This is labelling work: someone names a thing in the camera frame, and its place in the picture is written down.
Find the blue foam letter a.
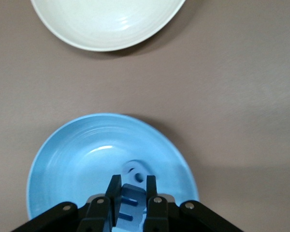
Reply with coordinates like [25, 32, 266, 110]
[122, 159, 152, 191]

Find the blue round plate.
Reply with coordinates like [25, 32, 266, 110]
[26, 113, 199, 232]

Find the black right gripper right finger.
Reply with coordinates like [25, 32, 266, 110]
[144, 175, 169, 232]

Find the blue foam letter E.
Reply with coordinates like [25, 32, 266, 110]
[116, 183, 147, 230]

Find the beige round plate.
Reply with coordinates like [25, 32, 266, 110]
[30, 0, 187, 52]

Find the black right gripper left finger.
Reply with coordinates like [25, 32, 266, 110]
[76, 175, 123, 232]

